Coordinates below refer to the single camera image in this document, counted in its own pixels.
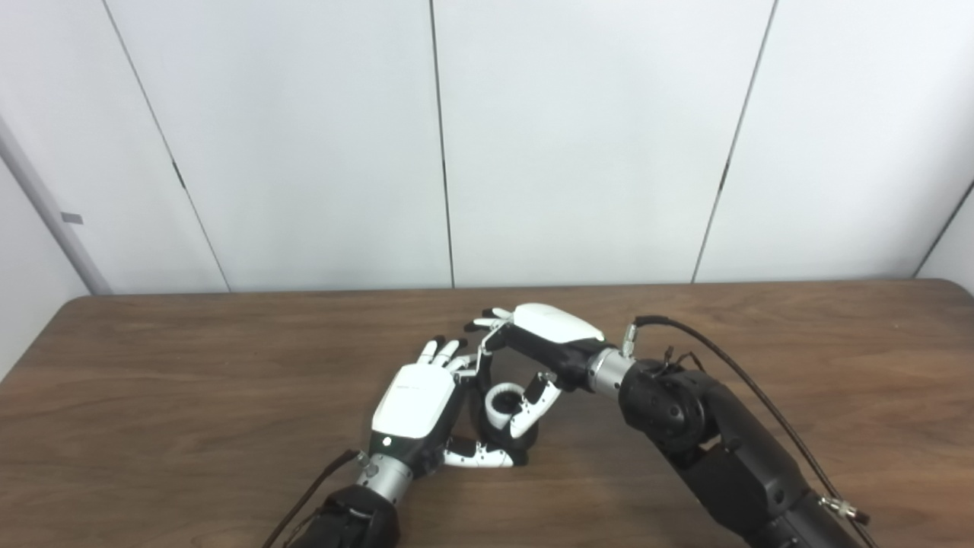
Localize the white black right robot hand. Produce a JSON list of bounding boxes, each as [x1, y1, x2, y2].
[[464, 303, 610, 440]]

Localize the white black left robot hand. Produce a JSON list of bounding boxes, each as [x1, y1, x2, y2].
[[358, 336, 526, 495]]

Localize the white ring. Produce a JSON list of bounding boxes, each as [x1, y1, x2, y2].
[[485, 383, 527, 428]]

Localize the round black part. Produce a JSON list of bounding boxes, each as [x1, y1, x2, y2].
[[473, 364, 540, 467]]

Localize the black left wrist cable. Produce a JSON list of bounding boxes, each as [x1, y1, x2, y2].
[[263, 449, 360, 548]]

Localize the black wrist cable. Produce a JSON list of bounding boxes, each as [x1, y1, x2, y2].
[[622, 316, 877, 548], [263, 449, 360, 548]]

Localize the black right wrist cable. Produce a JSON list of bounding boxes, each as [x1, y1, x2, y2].
[[622, 316, 877, 548]]

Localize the grey wall corner post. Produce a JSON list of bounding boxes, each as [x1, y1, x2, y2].
[[0, 114, 113, 295]]

